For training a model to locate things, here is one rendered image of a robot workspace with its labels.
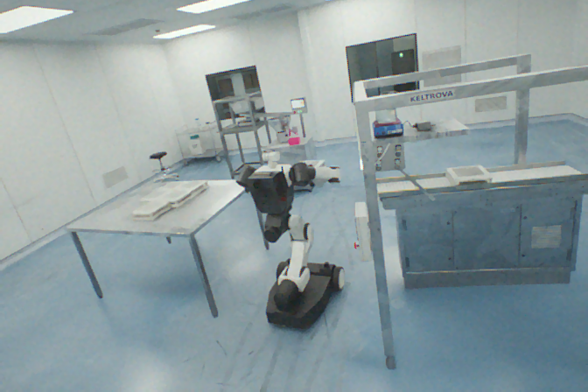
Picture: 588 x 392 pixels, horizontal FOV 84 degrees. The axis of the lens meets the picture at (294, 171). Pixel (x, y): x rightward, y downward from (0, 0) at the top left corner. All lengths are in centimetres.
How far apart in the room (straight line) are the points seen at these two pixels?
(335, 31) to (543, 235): 556
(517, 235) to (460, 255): 41
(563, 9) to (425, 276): 593
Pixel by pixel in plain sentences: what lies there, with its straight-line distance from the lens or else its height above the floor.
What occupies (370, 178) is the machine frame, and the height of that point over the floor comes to 128.
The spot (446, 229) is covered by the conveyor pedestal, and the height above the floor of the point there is 52.
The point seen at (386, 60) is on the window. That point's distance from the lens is 726.
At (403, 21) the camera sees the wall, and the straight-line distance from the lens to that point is 727.
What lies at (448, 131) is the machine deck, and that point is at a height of 129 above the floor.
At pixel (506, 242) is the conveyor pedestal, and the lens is 290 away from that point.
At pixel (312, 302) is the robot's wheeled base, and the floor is 17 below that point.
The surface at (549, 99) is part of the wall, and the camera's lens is 791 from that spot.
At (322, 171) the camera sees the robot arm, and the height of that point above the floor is 115.
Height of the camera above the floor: 189
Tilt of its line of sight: 18 degrees down
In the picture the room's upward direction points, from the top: 11 degrees counter-clockwise
